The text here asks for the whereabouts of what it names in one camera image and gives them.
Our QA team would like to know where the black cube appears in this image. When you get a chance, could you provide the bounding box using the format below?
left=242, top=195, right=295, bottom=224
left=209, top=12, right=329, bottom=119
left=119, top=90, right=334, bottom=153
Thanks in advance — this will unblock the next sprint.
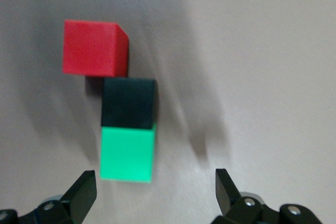
left=101, top=77, right=160, bottom=130

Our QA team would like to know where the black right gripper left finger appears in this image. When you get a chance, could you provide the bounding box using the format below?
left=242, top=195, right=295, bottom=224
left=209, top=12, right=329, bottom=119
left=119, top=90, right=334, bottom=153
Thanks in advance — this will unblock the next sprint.
left=0, top=169, right=98, bottom=224

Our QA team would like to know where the green cube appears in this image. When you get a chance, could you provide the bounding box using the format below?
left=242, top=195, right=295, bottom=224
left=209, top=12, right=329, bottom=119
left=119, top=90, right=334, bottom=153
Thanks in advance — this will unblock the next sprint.
left=99, top=123, right=158, bottom=184

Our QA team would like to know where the red cube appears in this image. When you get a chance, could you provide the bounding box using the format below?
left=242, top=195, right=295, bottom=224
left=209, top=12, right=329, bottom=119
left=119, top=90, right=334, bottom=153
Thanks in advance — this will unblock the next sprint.
left=62, top=19, right=130, bottom=78

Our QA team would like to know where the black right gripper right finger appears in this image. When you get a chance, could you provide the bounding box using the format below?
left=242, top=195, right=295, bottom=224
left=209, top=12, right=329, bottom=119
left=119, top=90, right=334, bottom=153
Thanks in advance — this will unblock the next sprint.
left=211, top=168, right=322, bottom=224

